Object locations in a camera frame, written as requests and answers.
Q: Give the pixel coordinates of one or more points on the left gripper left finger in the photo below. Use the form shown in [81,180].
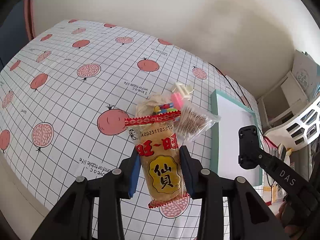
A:
[130,170]

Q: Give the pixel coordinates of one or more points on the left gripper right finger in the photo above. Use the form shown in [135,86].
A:
[191,170]

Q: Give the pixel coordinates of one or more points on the rice cracker snack packet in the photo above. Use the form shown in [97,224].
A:
[156,143]

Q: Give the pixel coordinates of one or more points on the cotton swab plastic bag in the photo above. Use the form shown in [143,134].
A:
[193,121]

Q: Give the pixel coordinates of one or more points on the beige lace cloth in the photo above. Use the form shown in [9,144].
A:
[146,107]

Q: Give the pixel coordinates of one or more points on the pink comb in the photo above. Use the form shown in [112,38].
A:
[177,100]

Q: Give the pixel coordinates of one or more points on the person's right hand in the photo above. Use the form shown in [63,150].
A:
[284,215]

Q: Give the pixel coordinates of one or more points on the teal shallow box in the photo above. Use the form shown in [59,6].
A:
[225,140]

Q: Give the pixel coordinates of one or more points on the white plastic chair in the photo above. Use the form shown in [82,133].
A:
[300,130]

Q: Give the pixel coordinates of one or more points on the cream hair claw clip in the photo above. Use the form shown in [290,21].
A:
[184,90]

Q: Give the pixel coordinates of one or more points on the white shelf unit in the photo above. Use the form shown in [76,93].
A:
[281,102]

